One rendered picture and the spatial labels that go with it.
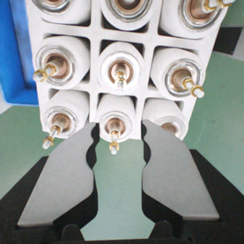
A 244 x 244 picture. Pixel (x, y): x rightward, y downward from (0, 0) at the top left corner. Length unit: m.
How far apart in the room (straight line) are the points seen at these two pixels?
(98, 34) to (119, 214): 0.89
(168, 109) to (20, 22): 0.49
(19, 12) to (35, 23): 0.21
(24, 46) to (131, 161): 0.58
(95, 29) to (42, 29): 0.11
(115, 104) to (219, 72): 0.42
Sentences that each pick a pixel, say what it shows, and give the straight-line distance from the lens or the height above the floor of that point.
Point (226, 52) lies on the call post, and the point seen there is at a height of 0.13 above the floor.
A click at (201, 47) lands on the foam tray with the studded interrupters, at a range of 0.44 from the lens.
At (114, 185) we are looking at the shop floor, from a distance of 0.88.
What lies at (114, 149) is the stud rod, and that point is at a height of 0.34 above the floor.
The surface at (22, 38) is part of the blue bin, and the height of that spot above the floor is 0.00.
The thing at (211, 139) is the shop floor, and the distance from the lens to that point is 0.79.
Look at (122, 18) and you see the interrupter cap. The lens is 0.33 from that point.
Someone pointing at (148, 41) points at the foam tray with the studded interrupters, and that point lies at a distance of 0.40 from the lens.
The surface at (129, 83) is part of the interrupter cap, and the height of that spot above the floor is 0.25.
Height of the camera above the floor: 0.58
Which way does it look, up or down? 62 degrees down
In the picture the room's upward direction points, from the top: 179 degrees clockwise
